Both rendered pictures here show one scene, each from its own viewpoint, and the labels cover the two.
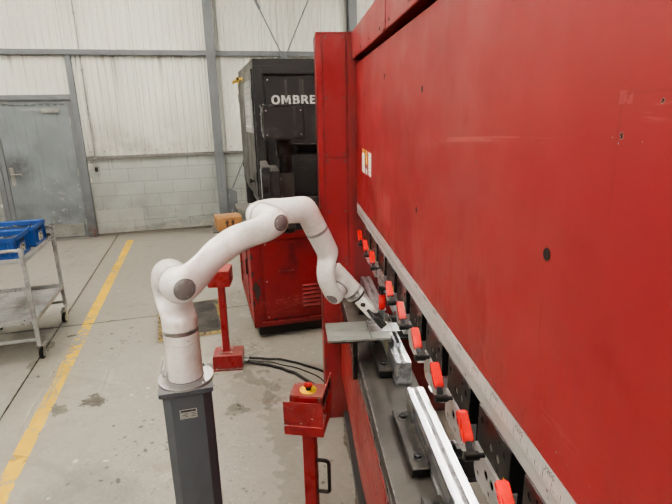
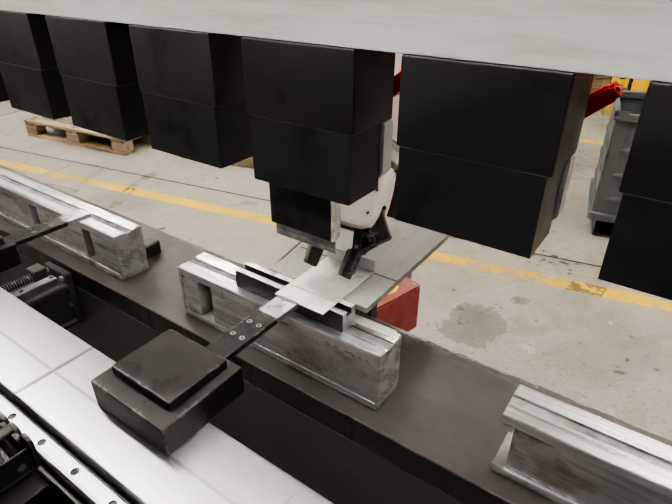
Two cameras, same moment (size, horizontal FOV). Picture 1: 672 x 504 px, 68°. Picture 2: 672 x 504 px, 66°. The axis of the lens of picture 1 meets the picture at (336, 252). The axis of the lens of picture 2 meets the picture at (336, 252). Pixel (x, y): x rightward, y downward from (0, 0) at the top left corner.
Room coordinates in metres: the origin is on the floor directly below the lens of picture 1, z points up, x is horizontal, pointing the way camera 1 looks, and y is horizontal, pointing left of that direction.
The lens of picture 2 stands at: (2.38, -0.68, 1.42)
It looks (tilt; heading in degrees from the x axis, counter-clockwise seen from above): 30 degrees down; 130
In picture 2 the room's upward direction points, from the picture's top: straight up
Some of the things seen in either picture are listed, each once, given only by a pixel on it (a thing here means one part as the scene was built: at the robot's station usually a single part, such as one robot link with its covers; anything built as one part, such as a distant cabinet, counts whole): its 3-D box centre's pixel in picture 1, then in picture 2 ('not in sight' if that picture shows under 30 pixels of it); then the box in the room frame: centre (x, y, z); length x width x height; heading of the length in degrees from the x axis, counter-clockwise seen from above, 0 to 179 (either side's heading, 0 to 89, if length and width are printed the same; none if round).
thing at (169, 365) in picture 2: not in sight; (219, 345); (1.96, -0.39, 1.01); 0.26 x 0.12 x 0.05; 94
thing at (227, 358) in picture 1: (223, 315); not in sight; (3.53, 0.87, 0.41); 0.25 x 0.20 x 0.83; 94
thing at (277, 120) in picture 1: (283, 174); not in sight; (3.17, 0.32, 1.53); 0.51 x 0.25 x 0.85; 9
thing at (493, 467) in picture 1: (511, 462); not in sight; (0.79, -0.32, 1.26); 0.15 x 0.09 x 0.17; 4
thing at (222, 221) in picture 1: (227, 221); not in sight; (4.05, 0.89, 1.04); 0.30 x 0.26 x 0.12; 15
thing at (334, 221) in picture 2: not in sight; (304, 211); (1.96, -0.23, 1.13); 0.10 x 0.02 x 0.10; 4
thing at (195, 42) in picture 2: (400, 285); (200, 91); (1.78, -0.24, 1.26); 0.15 x 0.09 x 0.17; 4
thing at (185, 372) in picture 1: (183, 354); not in sight; (1.57, 0.54, 1.09); 0.19 x 0.19 x 0.18
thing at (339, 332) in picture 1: (357, 331); (363, 252); (1.95, -0.08, 1.00); 0.26 x 0.18 x 0.01; 94
